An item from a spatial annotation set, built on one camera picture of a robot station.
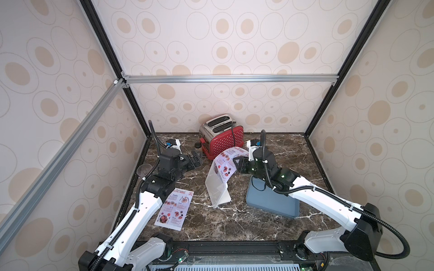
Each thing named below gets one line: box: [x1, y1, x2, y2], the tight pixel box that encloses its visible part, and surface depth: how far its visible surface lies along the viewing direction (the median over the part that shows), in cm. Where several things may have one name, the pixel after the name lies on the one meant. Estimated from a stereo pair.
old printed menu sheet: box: [154, 188, 195, 232], surface depth 87 cm
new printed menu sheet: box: [213, 146, 249, 185], surface depth 79 cm
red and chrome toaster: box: [198, 113, 245, 161], surface depth 102 cm
